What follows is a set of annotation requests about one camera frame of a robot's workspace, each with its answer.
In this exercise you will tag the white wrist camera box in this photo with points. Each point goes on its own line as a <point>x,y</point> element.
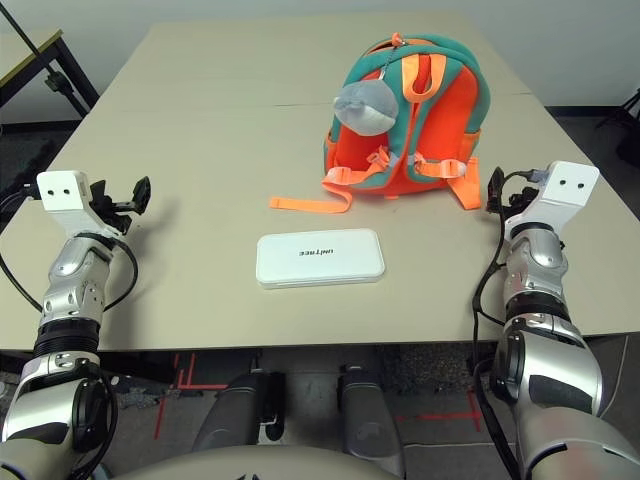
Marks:
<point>60,192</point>
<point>570,187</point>

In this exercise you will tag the grey robot right leg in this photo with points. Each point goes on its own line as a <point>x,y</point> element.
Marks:
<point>367,420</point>

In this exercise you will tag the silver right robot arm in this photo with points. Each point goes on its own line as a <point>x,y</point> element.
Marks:
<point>537,270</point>

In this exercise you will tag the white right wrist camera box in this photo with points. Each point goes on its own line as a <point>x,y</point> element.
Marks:
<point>570,187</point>

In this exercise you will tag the grey plush zipper pendant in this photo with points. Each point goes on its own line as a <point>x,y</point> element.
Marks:
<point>367,110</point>

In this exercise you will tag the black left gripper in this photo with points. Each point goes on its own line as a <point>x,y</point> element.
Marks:
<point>112,212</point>

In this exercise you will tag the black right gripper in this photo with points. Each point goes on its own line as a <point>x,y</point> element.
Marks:
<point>517,202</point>

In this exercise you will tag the white unitree pencil case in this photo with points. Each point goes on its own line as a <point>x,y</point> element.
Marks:
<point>320,257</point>

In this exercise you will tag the black framed side table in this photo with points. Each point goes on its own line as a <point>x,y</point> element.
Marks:
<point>40,45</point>

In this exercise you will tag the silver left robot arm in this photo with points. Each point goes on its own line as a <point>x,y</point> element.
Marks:
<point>75,280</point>

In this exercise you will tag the black clamp knob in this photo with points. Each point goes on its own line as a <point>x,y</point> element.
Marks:
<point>55,81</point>

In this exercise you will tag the grey robot left leg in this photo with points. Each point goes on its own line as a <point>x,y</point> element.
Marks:
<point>235,410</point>

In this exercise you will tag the grey robot leg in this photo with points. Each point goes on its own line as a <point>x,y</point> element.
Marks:
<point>367,420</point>
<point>235,410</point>

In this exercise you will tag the beige robot torso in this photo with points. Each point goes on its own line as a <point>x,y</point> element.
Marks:
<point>250,465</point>

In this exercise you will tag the orange and teal backpack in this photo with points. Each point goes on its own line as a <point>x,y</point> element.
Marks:
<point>430,130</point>

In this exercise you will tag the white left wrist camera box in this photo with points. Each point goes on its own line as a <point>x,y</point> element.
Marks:
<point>60,192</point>

